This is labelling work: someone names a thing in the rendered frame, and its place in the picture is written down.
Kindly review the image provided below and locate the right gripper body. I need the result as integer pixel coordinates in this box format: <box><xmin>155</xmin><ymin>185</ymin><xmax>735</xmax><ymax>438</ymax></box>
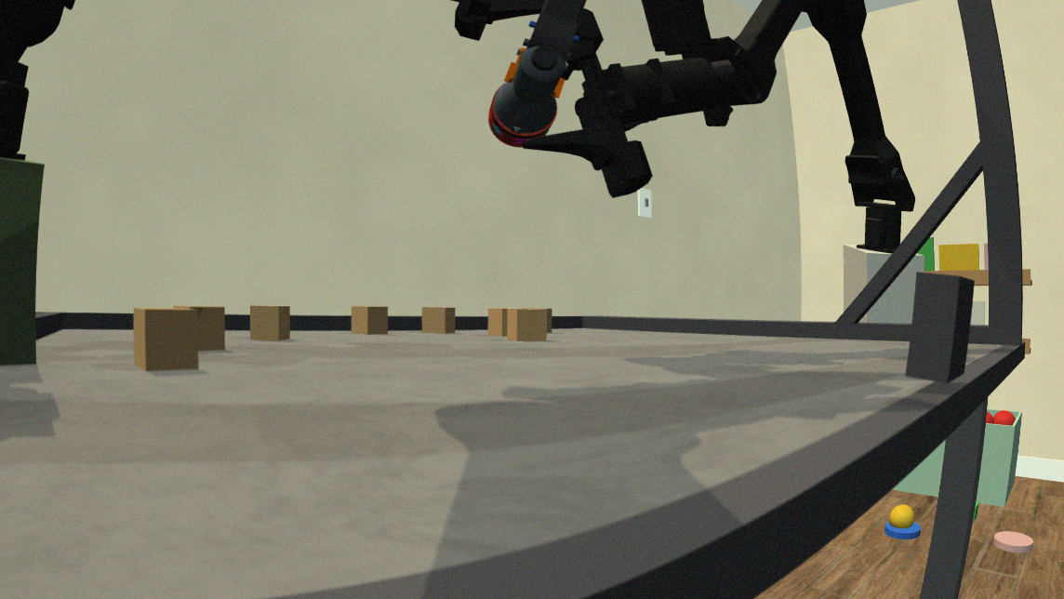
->
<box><xmin>573</xmin><ymin>9</ymin><xmax>680</xmax><ymax>198</ymax></box>

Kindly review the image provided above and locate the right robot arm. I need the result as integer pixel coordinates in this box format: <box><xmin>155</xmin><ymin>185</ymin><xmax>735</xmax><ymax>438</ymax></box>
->
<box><xmin>642</xmin><ymin>0</ymin><xmax>915</xmax><ymax>254</ymax></box>

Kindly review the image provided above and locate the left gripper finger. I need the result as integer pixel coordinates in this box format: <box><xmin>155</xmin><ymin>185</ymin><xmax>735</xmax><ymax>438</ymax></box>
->
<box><xmin>486</xmin><ymin>0</ymin><xmax>545</xmax><ymax>24</ymax></box>

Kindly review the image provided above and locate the tan block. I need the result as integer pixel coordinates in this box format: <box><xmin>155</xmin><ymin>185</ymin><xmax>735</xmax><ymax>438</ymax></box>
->
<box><xmin>508</xmin><ymin>309</ymin><xmax>547</xmax><ymax>342</ymax></box>
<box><xmin>134</xmin><ymin>307</ymin><xmax>199</xmax><ymax>371</ymax></box>
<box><xmin>352</xmin><ymin>306</ymin><xmax>388</xmax><ymax>335</ymax></box>
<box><xmin>173</xmin><ymin>306</ymin><xmax>225</xmax><ymax>352</ymax></box>
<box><xmin>250</xmin><ymin>306</ymin><xmax>290</xmax><ymax>340</ymax></box>
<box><xmin>488</xmin><ymin>307</ymin><xmax>508</xmax><ymax>337</ymax></box>
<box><xmin>523</xmin><ymin>307</ymin><xmax>552</xmax><ymax>333</ymax></box>
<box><xmin>422</xmin><ymin>307</ymin><xmax>455</xmax><ymax>334</ymax></box>

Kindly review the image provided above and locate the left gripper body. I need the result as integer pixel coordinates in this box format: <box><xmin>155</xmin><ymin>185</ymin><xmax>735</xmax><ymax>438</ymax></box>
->
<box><xmin>451</xmin><ymin>0</ymin><xmax>493</xmax><ymax>41</ymax></box>

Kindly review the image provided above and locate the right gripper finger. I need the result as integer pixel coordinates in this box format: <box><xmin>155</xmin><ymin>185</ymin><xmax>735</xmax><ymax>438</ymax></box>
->
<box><xmin>522</xmin><ymin>126</ymin><xmax>614</xmax><ymax>170</ymax></box>
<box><xmin>561</xmin><ymin>41</ymin><xmax>580</xmax><ymax>80</ymax></box>

